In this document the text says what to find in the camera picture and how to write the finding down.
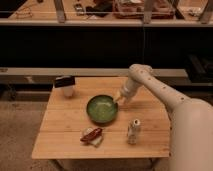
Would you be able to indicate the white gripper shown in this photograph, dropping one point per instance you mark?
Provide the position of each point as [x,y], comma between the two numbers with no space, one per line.
[127,91]

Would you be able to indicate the green ceramic bowl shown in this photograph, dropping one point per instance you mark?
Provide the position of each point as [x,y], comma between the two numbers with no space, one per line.
[101,109]

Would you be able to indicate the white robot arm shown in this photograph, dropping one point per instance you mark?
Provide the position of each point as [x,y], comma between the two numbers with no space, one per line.
[191,120]

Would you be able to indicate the wooden side table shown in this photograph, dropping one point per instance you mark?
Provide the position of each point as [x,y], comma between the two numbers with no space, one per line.
[65,119]

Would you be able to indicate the white cup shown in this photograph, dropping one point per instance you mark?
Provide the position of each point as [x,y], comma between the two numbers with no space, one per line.
[68,91]

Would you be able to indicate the red chip packet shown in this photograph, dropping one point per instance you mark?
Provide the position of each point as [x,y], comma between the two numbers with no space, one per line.
[89,136]

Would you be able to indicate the black card on cup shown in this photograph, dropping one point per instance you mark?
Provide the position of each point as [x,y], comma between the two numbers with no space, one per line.
[64,81]

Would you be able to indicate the long wooden bench shelf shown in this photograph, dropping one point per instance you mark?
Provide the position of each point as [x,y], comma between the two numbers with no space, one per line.
[188,13]

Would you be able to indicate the red wicker tray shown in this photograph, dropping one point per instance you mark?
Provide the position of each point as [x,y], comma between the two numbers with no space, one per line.
[161,9]

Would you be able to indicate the black flat object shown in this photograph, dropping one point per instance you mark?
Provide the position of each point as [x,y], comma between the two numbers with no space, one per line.
[100,10]

